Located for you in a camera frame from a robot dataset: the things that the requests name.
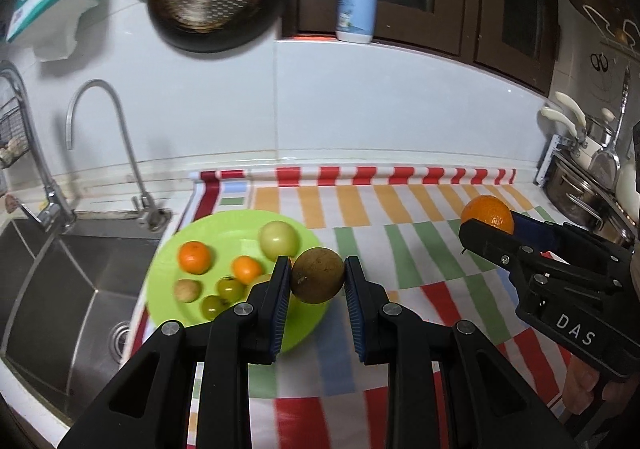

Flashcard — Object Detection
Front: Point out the small green tomato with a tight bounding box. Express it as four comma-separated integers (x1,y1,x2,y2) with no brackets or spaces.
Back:
200,295,229,321
216,277,245,304

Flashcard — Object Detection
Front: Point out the small brown-yellow fruit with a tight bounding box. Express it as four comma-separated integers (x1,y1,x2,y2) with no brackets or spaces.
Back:
174,279,203,303

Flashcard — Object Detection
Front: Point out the small orange tangerine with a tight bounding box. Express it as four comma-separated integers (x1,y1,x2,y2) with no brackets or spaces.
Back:
231,255,264,285

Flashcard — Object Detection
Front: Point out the large green apple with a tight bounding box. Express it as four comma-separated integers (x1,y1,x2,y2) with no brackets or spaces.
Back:
258,220,300,261

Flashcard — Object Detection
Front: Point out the large yellow-green apple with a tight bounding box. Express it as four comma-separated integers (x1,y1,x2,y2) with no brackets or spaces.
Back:
291,247,344,304

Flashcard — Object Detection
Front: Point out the large chrome kitchen faucet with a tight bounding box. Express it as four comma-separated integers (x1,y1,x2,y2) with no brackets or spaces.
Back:
1,60,76,232

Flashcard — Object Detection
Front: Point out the person's right hand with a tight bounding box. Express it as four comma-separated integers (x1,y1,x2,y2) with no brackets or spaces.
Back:
562,357,639,414

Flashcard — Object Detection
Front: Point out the stainless steel pot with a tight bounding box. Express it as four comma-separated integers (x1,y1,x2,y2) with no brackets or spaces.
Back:
544,152,608,232

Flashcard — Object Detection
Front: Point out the steel skimmer ladle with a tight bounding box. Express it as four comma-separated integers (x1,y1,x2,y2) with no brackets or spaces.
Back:
589,66,631,191

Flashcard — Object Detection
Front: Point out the colourful striped tablecloth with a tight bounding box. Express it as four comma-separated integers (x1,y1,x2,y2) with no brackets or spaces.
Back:
171,166,570,448

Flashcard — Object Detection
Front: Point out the stainless steel sink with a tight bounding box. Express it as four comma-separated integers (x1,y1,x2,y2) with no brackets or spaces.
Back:
1,218,162,423

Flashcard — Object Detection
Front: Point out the lime green plate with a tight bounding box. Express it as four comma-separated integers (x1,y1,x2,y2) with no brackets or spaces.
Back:
146,209,320,327

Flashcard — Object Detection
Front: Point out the slim gooseneck faucet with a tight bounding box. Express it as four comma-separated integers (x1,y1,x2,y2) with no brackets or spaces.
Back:
65,78,174,233

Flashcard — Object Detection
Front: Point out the white blue soap bottle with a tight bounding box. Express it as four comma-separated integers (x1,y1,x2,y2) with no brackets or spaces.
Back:
335,0,378,44

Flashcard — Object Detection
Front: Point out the cream handled pot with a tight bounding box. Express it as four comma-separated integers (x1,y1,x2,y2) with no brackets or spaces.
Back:
539,91,614,164

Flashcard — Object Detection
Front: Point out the wire sink caddy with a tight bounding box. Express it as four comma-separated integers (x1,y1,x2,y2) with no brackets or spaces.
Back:
0,97,29,169

